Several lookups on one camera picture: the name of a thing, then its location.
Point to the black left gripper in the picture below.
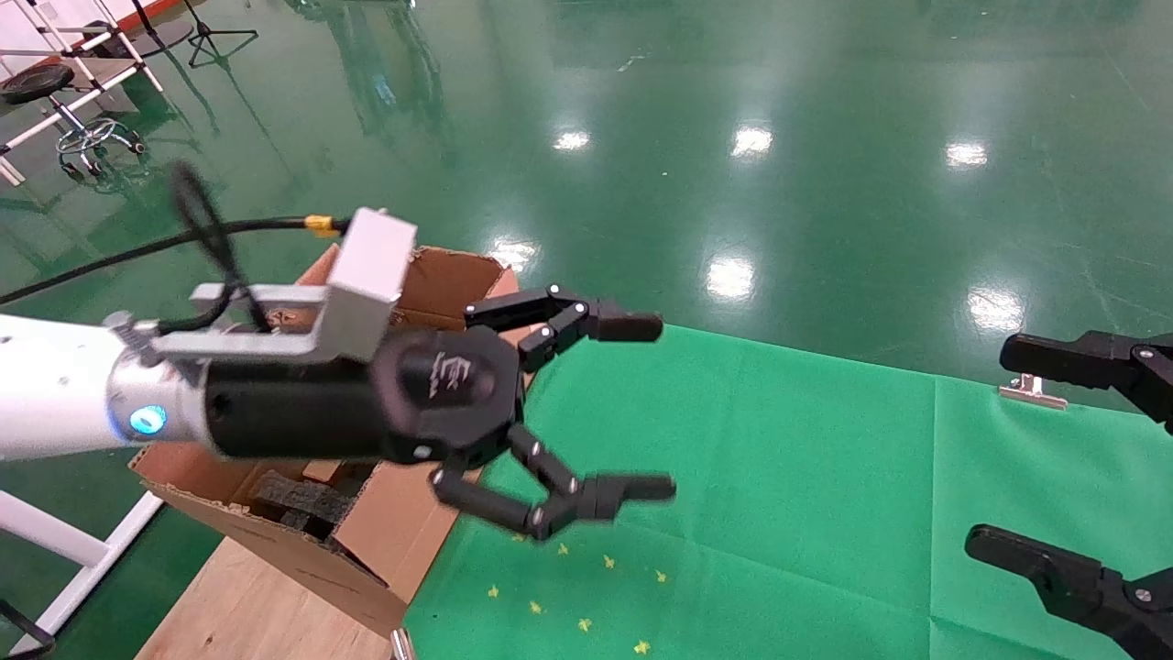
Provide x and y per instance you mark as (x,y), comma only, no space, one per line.
(385,403)

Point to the black tripod stand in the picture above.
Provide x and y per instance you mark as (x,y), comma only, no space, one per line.
(203,37)

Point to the black pole stand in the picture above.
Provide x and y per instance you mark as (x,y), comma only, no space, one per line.
(137,41)

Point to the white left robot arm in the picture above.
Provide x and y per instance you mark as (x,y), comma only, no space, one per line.
(55,385)

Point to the green table cloth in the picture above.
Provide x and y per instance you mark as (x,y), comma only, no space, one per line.
(825,513)

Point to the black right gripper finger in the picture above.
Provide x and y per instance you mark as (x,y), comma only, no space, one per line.
(1081,596)
(1081,359)

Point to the white frame work table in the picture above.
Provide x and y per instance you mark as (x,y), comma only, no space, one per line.
(92,71)

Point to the white metal floor stand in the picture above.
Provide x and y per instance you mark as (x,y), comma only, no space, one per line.
(87,577)

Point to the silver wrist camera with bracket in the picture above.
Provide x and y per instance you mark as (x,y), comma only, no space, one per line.
(371,275)

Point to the black foam block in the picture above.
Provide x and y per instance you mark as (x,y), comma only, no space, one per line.
(302,500)

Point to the black round stool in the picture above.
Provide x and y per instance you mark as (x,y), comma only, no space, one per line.
(37,82)

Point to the large open cardboard carton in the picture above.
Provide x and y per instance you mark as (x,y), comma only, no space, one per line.
(302,568)

